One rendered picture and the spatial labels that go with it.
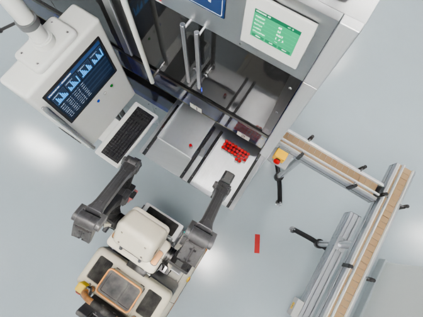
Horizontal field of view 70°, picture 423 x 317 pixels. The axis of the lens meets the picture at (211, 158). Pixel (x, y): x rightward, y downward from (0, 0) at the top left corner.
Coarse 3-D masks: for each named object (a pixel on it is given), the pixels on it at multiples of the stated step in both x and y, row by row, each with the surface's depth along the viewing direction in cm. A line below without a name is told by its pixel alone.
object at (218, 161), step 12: (216, 144) 192; (216, 156) 193; (228, 156) 193; (204, 168) 191; (216, 168) 191; (228, 168) 191; (240, 168) 191; (192, 180) 185; (204, 180) 189; (216, 180) 189; (240, 180) 189
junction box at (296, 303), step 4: (296, 300) 204; (300, 300) 203; (292, 304) 207; (296, 304) 202; (300, 304) 202; (288, 308) 209; (292, 308) 203; (296, 308) 201; (300, 308) 202; (288, 312) 205; (292, 312) 201; (296, 312) 201; (292, 316) 200; (296, 316) 200
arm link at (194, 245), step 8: (192, 232) 106; (200, 232) 107; (184, 240) 139; (192, 240) 106; (200, 240) 106; (208, 240) 106; (184, 248) 107; (192, 248) 107; (200, 248) 106; (184, 256) 108; (192, 256) 107; (200, 256) 107; (192, 264) 108
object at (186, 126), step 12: (180, 108) 201; (192, 108) 201; (180, 120) 199; (192, 120) 199; (204, 120) 199; (168, 132) 197; (180, 132) 197; (192, 132) 197; (204, 132) 197; (168, 144) 194; (180, 144) 195; (192, 144) 195; (192, 156) 190
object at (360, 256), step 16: (384, 176) 195; (400, 176) 186; (384, 192) 179; (400, 192) 184; (368, 208) 189; (384, 208) 177; (400, 208) 180; (368, 224) 178; (384, 224) 179; (352, 240) 184; (368, 240) 172; (384, 240) 176; (352, 256) 173; (368, 256) 174; (352, 272) 168; (368, 272) 171; (336, 288) 169; (352, 288) 169; (336, 304) 164; (352, 304) 164
